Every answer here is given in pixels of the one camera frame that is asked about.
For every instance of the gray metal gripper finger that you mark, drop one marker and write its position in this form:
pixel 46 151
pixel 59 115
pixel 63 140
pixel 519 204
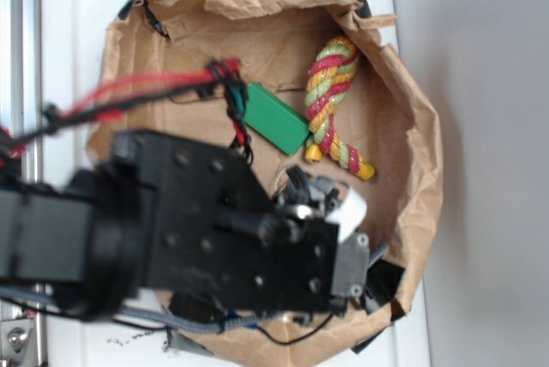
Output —
pixel 349 284

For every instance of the brown paper bag container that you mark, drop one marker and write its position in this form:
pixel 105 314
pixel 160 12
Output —
pixel 385 116

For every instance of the white plastic tray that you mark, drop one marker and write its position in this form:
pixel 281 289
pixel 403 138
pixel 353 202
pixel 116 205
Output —
pixel 73 32

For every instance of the metal frame rail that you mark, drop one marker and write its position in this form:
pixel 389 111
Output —
pixel 21 93

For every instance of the multicolour twisted rope toy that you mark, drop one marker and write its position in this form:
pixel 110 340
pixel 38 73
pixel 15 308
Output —
pixel 330 77

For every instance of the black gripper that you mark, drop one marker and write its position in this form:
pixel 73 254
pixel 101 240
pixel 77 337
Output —
pixel 212 232

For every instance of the green rectangular block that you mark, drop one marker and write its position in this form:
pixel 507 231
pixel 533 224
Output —
pixel 275 120

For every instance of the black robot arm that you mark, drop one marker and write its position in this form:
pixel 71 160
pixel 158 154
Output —
pixel 85 242

